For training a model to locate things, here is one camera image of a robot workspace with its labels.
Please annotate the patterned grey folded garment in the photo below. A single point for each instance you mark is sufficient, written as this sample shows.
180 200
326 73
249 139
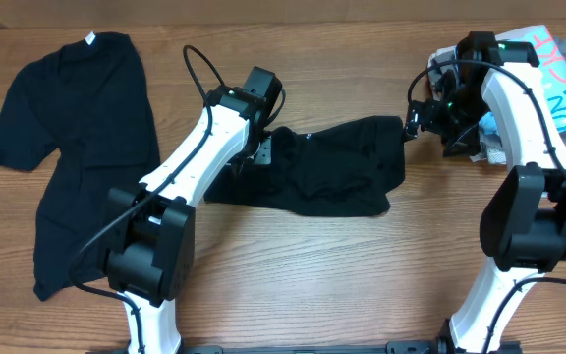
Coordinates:
492 155

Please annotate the black t-shirt with label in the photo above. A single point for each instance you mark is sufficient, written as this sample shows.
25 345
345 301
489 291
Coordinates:
88 100

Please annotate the light blue printed t-shirt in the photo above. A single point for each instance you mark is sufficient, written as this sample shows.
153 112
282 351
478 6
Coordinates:
552 64

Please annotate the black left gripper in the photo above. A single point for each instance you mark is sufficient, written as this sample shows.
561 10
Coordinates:
263 154

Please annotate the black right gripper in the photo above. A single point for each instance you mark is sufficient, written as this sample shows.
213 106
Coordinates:
469 141

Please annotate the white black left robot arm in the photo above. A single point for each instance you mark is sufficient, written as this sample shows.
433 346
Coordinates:
148 256

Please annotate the black polo shirt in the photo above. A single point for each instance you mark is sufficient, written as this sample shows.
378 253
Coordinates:
344 171

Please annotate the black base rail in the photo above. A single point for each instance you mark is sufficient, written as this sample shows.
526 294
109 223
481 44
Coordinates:
392 347

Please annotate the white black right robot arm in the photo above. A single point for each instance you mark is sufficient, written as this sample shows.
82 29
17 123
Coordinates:
523 227

